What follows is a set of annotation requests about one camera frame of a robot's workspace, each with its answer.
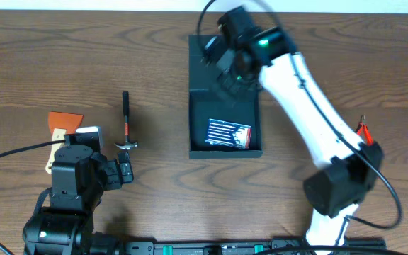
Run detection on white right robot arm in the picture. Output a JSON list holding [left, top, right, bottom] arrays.
[[198, 6, 383, 254]]

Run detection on black open gift box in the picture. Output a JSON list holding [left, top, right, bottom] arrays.
[[188, 35, 264, 159]]

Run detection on orange scraper wooden handle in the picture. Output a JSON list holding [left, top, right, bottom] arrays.
[[45, 111, 84, 174]]

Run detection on blue precision screwdriver set case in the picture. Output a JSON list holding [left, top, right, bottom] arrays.
[[205, 119, 252, 149]]

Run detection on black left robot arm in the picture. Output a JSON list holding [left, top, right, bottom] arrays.
[[23, 132, 134, 255]]

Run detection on red handled pliers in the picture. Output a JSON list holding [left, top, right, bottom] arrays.
[[355, 115, 373, 145]]

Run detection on small claw hammer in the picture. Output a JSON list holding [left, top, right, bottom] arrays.
[[115, 91, 138, 150]]

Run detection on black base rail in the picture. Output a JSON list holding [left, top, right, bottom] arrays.
[[118, 239, 387, 255]]

